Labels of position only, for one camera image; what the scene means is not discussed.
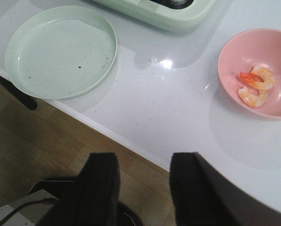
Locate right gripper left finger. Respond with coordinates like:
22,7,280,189
38,153,120,226

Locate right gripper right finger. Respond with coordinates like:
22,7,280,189
169,152,281,226

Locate cooked shrimp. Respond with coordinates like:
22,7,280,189
239,65,276,91
237,87,268,108

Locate pink bowl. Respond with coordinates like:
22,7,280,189
218,29,281,120

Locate light green round plate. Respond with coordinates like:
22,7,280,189
5,6,117,100

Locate right silver control knob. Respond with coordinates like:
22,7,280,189
170,0,188,6

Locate black cable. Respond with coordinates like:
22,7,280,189
0,197,58,226

